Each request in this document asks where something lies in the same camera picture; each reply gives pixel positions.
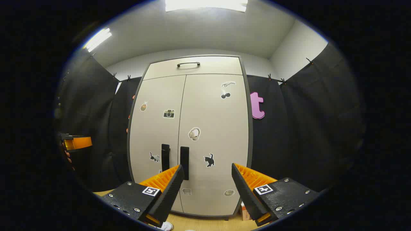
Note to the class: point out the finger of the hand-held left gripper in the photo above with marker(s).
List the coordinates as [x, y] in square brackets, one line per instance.
[78, 143]

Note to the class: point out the white shoe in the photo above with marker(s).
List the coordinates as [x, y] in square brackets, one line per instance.
[167, 226]

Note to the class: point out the rectangular ceiling light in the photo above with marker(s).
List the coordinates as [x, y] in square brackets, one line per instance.
[98, 39]
[205, 4]

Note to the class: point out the cabinet door with headphones sticker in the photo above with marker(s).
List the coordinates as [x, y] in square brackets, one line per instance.
[218, 122]

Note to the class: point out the pale orange book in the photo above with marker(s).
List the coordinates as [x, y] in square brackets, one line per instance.
[245, 211]

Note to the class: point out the cabinet door with camera sticker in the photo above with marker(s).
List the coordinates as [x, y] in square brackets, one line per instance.
[154, 134]

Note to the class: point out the black backdrop cloth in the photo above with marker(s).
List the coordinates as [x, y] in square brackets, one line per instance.
[289, 144]

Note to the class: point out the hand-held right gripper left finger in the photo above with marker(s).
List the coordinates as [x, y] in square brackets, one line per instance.
[170, 192]

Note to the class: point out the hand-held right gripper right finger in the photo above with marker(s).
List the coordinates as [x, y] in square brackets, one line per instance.
[245, 195]

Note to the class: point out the grey cabinet drawer front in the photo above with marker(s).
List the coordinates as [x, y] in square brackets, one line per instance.
[218, 65]

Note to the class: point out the grey shoe cabinet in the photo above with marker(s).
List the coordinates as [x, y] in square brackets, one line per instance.
[250, 138]

